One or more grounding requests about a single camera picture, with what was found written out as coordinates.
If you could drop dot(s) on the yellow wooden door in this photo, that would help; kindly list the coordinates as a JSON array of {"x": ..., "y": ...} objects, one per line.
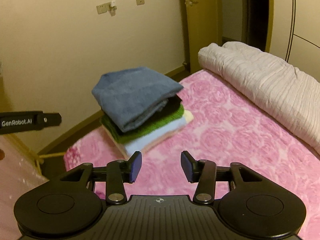
[{"x": 200, "y": 30}]

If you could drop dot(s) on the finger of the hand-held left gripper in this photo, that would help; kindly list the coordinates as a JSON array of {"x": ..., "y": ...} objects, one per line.
[{"x": 51, "y": 120}]

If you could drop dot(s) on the blue denim jeans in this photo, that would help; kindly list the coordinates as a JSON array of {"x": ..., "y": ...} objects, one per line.
[{"x": 135, "y": 92}]

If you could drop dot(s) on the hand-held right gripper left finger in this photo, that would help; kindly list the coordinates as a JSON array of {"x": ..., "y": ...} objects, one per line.
[{"x": 135, "y": 167}]

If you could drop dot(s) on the cream wardrobe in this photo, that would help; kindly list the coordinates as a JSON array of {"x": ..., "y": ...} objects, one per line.
[{"x": 305, "y": 17}]

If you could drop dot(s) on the cream folded cloth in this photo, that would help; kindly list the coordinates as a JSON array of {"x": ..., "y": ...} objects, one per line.
[{"x": 188, "y": 117}]

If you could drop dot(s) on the person's left hand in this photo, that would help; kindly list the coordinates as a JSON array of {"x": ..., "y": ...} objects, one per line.
[{"x": 1, "y": 154}]

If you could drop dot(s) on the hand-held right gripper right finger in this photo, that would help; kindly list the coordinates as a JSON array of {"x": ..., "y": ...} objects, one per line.
[{"x": 188, "y": 167}]

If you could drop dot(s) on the wall switch plate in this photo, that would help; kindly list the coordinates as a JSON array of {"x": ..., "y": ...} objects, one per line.
[
  {"x": 140, "y": 0},
  {"x": 102, "y": 8}
]

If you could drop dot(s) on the folded beige blanket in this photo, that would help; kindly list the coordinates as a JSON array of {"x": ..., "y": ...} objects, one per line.
[{"x": 262, "y": 85}]

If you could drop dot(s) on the pink rose print blanket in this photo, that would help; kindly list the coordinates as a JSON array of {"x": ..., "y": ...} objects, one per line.
[{"x": 225, "y": 130}]

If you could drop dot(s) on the green folded cloth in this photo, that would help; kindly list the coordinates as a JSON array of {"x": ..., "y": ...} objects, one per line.
[{"x": 150, "y": 128}]

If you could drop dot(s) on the light blue folded cloth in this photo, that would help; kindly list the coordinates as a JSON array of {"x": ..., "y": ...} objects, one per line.
[{"x": 145, "y": 143}]

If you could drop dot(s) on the white wall hook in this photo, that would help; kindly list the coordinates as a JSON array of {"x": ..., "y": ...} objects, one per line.
[{"x": 113, "y": 4}]

